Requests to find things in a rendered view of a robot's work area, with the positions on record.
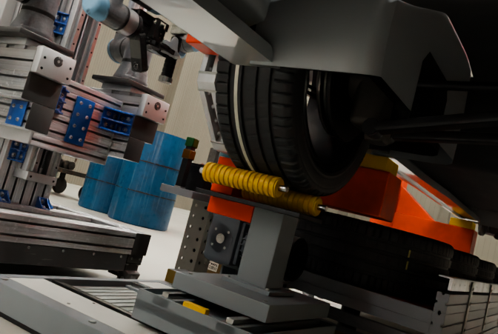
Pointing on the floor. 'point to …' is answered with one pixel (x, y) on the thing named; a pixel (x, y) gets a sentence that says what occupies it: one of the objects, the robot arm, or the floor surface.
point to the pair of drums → (136, 184)
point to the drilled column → (195, 239)
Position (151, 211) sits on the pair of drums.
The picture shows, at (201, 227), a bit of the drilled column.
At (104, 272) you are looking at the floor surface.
